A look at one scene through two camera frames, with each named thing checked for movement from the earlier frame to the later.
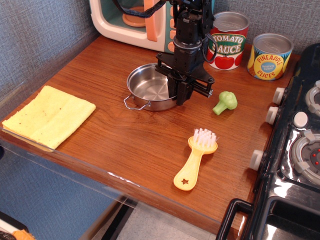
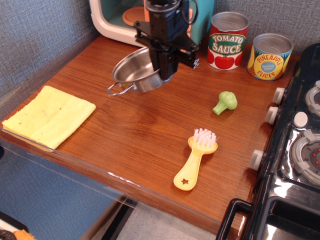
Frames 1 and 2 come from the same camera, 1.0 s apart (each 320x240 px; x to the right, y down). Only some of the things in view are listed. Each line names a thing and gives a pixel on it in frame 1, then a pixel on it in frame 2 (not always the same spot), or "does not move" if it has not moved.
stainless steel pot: [147, 82] to [135, 72]
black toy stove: [286, 200] does not move
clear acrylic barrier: [44, 195] does not move
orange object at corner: [23, 235] does not move
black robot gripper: [186, 63] to [168, 28]
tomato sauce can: [230, 34] does not move
